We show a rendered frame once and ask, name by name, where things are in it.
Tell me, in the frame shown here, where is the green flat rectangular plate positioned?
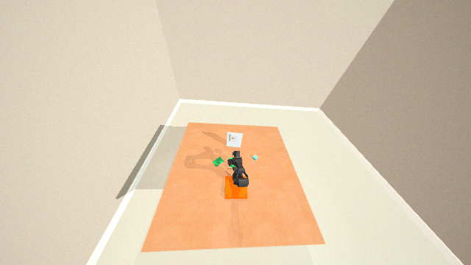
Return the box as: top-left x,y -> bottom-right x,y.
213,157 -> 224,166

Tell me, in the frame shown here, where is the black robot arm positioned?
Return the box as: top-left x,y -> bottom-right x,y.
227,151 -> 249,187

